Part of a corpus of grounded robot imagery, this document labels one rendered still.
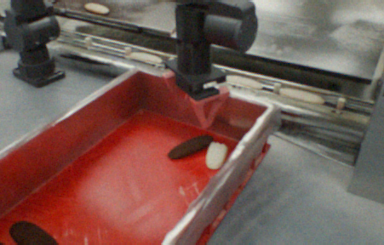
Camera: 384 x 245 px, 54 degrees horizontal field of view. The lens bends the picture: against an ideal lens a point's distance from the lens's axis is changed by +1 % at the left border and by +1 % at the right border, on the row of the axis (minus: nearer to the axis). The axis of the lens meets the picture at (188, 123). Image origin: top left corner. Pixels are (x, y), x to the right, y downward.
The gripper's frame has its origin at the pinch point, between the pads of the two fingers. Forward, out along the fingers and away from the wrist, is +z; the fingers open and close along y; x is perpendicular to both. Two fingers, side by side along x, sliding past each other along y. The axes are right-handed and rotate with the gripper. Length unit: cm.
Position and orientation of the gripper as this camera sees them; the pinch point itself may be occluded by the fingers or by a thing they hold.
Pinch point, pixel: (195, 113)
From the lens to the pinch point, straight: 68.0
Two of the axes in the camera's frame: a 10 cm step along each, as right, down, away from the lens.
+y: 5.1, 4.7, -7.2
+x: 8.6, -3.0, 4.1
